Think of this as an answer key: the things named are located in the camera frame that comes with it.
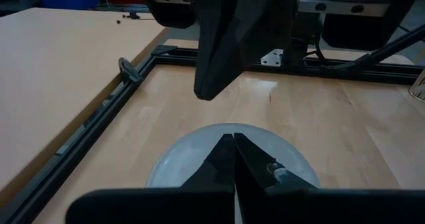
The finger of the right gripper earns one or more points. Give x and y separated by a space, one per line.
212 44
262 14

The black desk clamp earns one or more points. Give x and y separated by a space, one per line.
127 70

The silver corner bracket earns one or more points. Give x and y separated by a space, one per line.
271 58

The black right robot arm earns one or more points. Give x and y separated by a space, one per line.
300 41

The light wood desk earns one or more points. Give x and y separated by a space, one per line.
59 77

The white flood lightbulb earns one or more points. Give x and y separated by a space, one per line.
186 157

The black hex key with screws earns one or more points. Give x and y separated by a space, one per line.
133 16

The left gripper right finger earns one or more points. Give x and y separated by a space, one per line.
315 207

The black aluminium table frame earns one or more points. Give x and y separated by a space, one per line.
99 117

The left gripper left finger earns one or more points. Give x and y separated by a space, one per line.
166 207

